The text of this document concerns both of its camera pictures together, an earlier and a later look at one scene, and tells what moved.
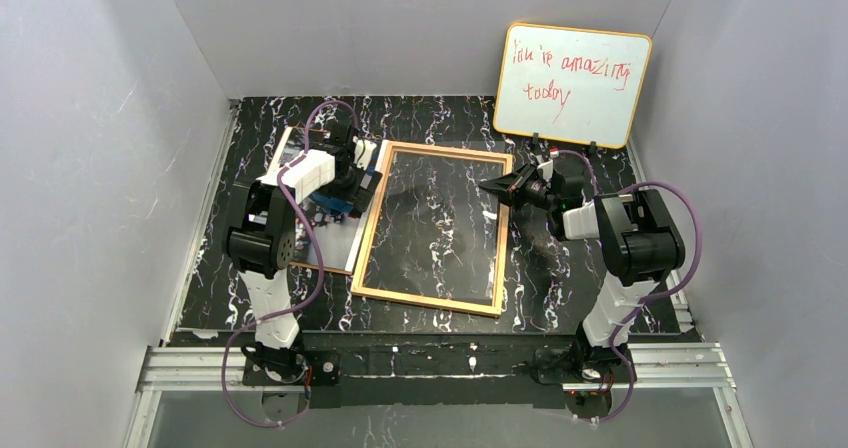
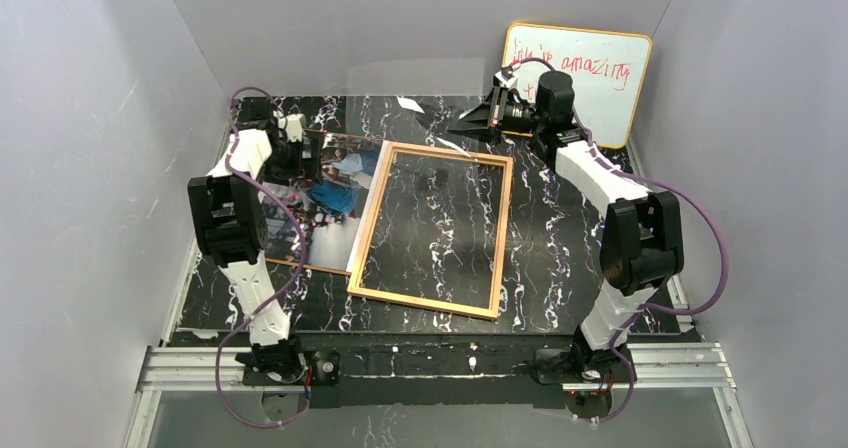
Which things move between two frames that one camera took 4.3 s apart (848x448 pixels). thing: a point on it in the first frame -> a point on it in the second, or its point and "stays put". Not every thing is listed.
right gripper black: (527, 188) -> (495, 109)
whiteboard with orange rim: (569, 84) stays put
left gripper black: (361, 189) -> (304, 156)
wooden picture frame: (373, 221) stays put
